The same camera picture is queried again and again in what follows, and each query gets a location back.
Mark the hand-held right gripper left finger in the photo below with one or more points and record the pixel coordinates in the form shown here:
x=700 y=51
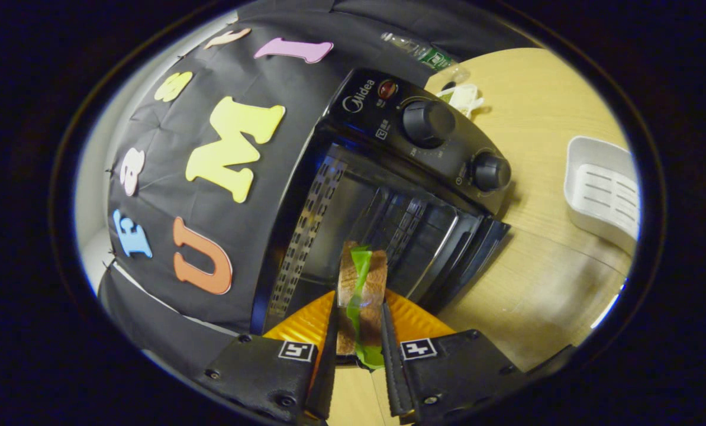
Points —
x=324 y=378

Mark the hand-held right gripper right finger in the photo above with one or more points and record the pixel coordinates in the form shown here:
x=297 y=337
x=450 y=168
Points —
x=391 y=378

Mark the lettuce sandwich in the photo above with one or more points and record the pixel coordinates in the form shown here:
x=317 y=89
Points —
x=371 y=284

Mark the black electric oven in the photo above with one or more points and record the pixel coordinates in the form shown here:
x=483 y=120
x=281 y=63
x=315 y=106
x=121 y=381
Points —
x=382 y=112

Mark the white plastic tray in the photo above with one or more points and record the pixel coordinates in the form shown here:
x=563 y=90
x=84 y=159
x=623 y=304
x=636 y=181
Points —
x=601 y=189

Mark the white divided grain dish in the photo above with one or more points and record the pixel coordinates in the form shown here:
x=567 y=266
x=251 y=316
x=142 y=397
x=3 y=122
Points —
x=464 y=97

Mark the clear water bottle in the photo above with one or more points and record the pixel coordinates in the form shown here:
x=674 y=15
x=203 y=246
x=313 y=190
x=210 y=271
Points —
x=429 y=56

